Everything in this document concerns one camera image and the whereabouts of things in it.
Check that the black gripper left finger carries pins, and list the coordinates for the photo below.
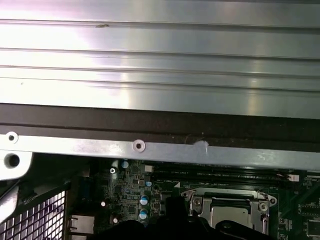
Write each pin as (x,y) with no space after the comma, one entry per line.
(150,231)

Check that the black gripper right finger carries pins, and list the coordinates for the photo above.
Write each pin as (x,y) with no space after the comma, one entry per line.
(237,232)

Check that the metal socket cover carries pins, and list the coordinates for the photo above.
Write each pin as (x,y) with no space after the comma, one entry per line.
(206,213)

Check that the metal locking lever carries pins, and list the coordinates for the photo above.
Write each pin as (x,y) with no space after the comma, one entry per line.
(192,206)

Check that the CPU socket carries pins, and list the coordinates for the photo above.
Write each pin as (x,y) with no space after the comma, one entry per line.
(198,201)

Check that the RAM slot with white clips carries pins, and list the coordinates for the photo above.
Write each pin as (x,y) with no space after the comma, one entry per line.
(225,175)

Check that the blue-top capacitor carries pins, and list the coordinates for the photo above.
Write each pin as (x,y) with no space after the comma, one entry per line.
(144,200)
(148,183)
(143,213)
(125,164)

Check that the silver capacitor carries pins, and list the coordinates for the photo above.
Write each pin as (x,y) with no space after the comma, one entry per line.
(103,203)
(115,220)

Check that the green motherboard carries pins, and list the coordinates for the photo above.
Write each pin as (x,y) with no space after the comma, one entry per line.
(135,185)

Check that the silver port block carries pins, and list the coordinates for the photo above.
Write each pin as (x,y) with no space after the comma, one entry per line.
(81,226)

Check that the silver board screw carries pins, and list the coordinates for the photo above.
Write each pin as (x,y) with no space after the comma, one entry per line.
(112,170)

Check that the black PC case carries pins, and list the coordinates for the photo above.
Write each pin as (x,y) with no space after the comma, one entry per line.
(160,125)

